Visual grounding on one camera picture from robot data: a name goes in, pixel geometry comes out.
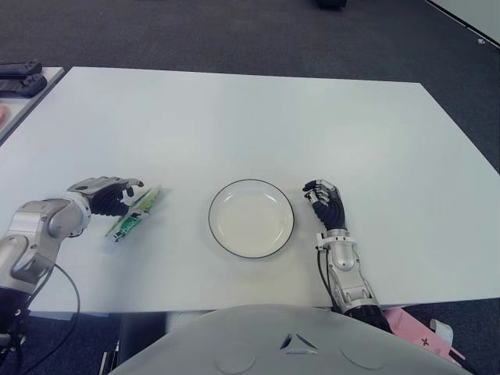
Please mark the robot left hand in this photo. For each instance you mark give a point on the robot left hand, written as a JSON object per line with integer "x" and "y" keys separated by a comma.
{"x": 105, "y": 197}

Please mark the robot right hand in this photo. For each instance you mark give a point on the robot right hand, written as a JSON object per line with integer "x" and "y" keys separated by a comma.
{"x": 332, "y": 211}

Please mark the green white toothpaste tube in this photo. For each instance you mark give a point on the green white toothpaste tube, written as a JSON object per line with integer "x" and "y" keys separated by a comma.
{"x": 146, "y": 201}

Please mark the white plate black rim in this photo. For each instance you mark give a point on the white plate black rim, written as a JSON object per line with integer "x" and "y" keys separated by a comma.
{"x": 250, "y": 220}

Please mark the white side table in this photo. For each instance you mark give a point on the white side table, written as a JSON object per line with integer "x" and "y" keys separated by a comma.
{"x": 23, "y": 109}

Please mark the black game controller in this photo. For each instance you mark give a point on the black game controller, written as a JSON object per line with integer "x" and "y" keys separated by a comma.
{"x": 17, "y": 67}
{"x": 27, "y": 85}

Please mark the pink cardboard box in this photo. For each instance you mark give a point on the pink cardboard box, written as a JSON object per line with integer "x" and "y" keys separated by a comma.
{"x": 414, "y": 332}

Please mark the grey robot torso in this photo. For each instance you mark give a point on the grey robot torso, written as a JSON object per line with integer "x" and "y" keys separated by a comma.
{"x": 254, "y": 340}

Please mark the white paper tag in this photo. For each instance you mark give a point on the white paper tag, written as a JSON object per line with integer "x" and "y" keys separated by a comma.
{"x": 444, "y": 330}

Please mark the white board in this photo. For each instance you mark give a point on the white board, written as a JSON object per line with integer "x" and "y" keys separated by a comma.
{"x": 476, "y": 15}

